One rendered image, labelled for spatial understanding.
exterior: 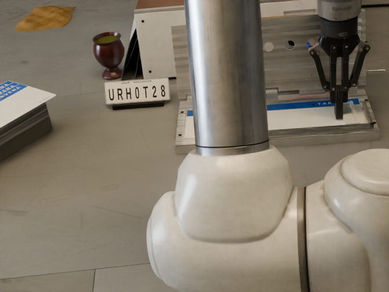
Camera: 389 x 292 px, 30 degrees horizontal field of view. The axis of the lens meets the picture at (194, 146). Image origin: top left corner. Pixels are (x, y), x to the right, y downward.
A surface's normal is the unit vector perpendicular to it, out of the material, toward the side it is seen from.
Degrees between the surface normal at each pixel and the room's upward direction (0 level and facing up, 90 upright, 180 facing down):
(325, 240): 59
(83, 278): 0
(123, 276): 0
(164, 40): 90
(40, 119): 90
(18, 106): 0
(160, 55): 90
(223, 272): 78
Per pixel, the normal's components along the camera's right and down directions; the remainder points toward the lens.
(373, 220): -0.26, 0.06
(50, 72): -0.10, -0.85
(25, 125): 0.79, 0.25
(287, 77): -0.05, 0.35
